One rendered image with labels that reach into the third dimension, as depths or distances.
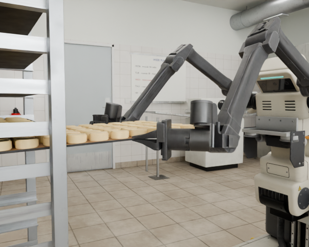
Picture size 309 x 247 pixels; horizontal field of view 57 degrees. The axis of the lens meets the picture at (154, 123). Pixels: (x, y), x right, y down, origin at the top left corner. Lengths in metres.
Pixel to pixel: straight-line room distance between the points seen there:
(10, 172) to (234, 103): 0.57
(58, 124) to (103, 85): 4.22
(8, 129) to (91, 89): 4.16
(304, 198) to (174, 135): 0.94
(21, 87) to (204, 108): 0.42
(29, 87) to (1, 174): 0.19
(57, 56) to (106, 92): 4.22
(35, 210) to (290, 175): 1.14
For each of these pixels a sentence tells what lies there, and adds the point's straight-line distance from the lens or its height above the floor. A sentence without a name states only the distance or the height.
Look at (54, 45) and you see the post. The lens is 0.65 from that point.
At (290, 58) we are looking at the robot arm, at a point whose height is 1.26.
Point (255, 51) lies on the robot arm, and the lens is 0.93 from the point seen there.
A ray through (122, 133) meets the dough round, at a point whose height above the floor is 1.03.
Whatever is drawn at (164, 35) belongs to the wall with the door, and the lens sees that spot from 5.38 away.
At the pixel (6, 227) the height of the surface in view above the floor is 0.68.
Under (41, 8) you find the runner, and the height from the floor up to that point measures 1.31.
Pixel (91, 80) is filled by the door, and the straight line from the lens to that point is 4.80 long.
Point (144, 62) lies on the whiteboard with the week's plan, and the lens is 5.10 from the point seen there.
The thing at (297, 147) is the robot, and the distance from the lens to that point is 1.39.
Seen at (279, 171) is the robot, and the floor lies 0.78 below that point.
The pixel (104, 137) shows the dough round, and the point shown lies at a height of 1.02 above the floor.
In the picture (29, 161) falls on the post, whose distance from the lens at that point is 1.10.
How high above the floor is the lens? 1.11
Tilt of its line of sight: 4 degrees down
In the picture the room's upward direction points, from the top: straight up
